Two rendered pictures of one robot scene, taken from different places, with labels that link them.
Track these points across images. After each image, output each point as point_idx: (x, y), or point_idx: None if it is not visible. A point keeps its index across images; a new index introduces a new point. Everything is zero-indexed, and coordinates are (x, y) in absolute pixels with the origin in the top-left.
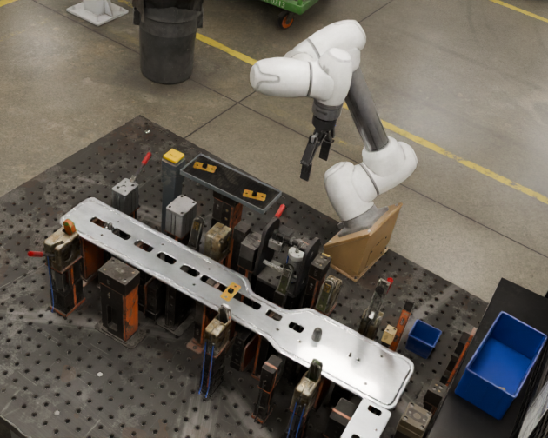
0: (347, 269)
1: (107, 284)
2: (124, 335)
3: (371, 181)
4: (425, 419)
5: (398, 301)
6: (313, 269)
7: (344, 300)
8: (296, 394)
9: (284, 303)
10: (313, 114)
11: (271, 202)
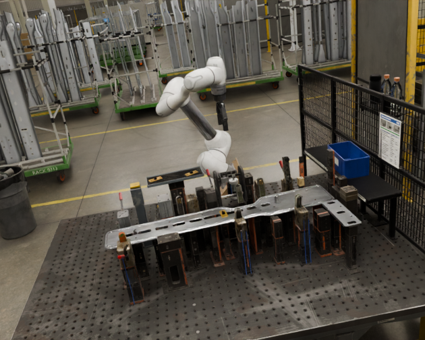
0: None
1: (166, 249)
2: (186, 280)
3: (220, 152)
4: (352, 187)
5: None
6: (247, 180)
7: None
8: (301, 216)
9: None
10: (216, 94)
11: (202, 170)
